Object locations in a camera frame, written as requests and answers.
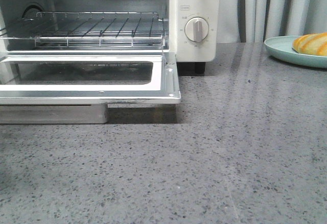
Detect golden striped bread roll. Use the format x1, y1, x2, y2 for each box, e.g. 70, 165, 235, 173
292, 32, 326, 56

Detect white toaster oven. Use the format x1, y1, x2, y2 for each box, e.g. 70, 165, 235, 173
1, 0, 219, 74

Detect open glass oven door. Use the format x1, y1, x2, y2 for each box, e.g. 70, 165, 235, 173
1, 52, 180, 105

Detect lower white timer knob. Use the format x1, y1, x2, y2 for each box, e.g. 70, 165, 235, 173
185, 17, 209, 43

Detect grey white curtain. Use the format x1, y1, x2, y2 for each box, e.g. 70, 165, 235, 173
217, 0, 326, 43

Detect light teal round plate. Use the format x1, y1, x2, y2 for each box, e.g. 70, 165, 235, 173
264, 36, 326, 69

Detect metal wire oven rack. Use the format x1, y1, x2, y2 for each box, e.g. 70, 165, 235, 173
1, 12, 169, 50

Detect metal oven door handle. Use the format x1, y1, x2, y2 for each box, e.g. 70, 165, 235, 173
1, 104, 109, 124

